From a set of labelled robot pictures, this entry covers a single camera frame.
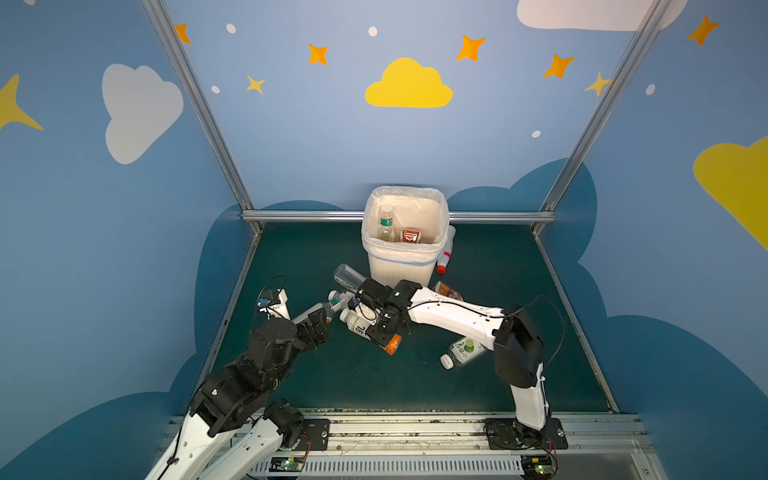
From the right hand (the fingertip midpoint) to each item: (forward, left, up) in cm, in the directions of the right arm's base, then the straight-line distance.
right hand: (379, 331), depth 84 cm
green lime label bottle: (-3, -24, -4) cm, 24 cm away
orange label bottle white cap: (-5, -4, +3) cm, 7 cm away
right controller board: (-29, -41, -10) cm, 51 cm away
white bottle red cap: (+30, -20, -7) cm, 37 cm away
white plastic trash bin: (+35, -6, +6) cm, 36 cm away
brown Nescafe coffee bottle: (+18, -20, -4) cm, 27 cm away
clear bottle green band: (+31, 0, +8) cm, 32 cm away
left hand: (-5, +14, +17) cm, 23 cm away
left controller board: (-32, +21, -8) cm, 39 cm away
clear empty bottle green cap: (+22, +12, -5) cm, 26 cm away
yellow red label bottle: (+26, -8, +12) cm, 30 cm away
